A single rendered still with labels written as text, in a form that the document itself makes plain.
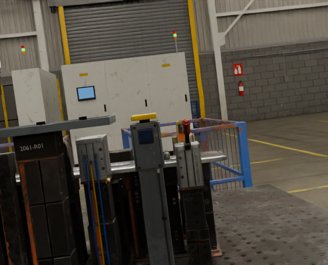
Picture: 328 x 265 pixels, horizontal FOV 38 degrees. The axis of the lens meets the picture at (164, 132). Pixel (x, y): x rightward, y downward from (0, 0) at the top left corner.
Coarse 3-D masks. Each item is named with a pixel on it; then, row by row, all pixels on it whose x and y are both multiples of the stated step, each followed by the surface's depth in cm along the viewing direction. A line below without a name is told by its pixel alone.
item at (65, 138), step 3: (66, 135) 437; (63, 138) 404; (66, 138) 419; (0, 144) 432; (3, 144) 432; (6, 144) 433; (9, 144) 433; (12, 144) 433; (69, 144) 440; (0, 147) 433; (69, 147) 438; (69, 150) 438; (72, 162) 443
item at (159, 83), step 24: (72, 72) 912; (96, 72) 919; (120, 72) 926; (144, 72) 933; (168, 72) 940; (72, 96) 914; (96, 96) 921; (120, 96) 928; (144, 96) 936; (168, 96) 943; (120, 120) 931; (168, 120) 946; (72, 144) 920; (120, 144) 934; (168, 144) 949
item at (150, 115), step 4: (132, 116) 113; (136, 116) 113; (140, 116) 113; (144, 116) 113; (148, 116) 113; (152, 116) 113; (156, 116) 113; (132, 120) 113; (136, 120) 113; (140, 120) 115; (144, 120) 115; (148, 120) 115
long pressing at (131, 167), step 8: (200, 152) 157; (208, 152) 154; (216, 152) 152; (168, 160) 147; (208, 160) 141; (216, 160) 141; (112, 168) 142; (120, 168) 141; (128, 168) 141; (16, 176) 154
